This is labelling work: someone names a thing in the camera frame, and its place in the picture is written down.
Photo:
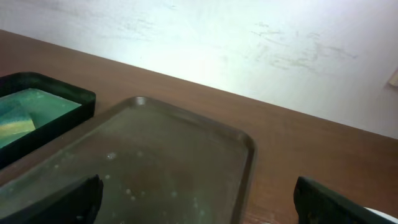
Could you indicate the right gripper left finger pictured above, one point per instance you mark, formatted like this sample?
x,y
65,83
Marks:
x,y
77,203

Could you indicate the green yellow sponge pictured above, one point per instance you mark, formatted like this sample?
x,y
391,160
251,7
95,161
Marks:
x,y
15,122

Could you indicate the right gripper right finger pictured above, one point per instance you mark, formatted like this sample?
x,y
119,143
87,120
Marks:
x,y
315,203

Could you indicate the brown serving tray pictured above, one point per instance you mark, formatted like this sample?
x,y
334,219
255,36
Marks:
x,y
159,164

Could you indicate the white plate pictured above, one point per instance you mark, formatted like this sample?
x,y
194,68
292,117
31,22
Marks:
x,y
384,215

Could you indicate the green sponge tray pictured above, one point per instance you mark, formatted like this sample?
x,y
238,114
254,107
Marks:
x,y
54,106

